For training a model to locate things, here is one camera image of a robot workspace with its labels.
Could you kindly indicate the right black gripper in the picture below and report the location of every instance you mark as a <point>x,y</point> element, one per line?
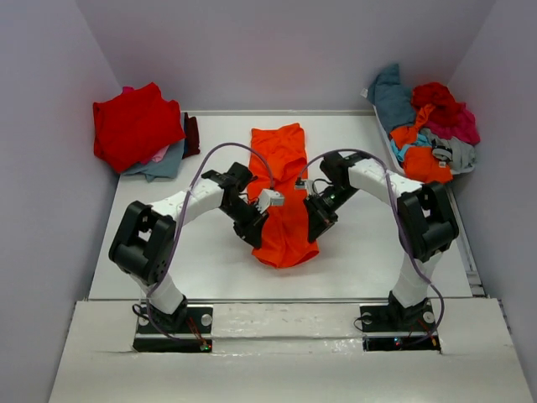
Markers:
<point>319,218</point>

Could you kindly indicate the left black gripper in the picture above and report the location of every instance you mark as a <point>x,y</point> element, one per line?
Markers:
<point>252,231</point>

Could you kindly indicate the orange t-shirt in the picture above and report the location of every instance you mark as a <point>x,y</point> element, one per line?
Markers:
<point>285,234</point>
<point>419,163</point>

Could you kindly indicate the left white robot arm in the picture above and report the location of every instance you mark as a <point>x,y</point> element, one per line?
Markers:
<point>147,236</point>

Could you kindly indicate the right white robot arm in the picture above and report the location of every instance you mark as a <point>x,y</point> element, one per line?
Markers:
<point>422,212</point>

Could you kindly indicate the folded maroon t-shirt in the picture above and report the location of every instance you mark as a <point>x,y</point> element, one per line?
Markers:
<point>192,136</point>

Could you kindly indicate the folded light blue t-shirt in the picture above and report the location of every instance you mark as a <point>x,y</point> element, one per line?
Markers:
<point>167,168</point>

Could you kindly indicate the folded pink t-shirt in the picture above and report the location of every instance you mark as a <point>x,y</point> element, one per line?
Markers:
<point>159,155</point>

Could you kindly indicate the cyan crumpled t-shirt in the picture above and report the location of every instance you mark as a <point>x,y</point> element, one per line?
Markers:
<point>399,153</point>

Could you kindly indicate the teal blue crumpled t-shirt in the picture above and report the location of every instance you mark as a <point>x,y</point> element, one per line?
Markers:
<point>391,99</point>

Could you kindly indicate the folded red t-shirt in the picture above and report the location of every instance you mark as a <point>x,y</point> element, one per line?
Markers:
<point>134,126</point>

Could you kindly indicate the grey crumpled t-shirt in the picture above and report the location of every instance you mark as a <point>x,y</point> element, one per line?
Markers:
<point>459,156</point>

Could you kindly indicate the red crumpled t-shirt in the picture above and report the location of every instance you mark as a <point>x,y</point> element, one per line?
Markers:
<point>446,108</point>

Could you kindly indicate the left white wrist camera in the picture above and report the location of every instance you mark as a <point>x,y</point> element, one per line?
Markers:
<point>269,198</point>

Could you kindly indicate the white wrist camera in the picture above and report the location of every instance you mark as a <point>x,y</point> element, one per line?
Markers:
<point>269,198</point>
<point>307,185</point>

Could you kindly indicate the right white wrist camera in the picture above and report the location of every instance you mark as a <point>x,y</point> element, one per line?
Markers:
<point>307,185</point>

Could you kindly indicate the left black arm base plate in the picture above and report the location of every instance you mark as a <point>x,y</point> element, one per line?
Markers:
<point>193,335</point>

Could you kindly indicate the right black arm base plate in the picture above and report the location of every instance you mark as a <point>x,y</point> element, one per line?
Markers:
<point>381,333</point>

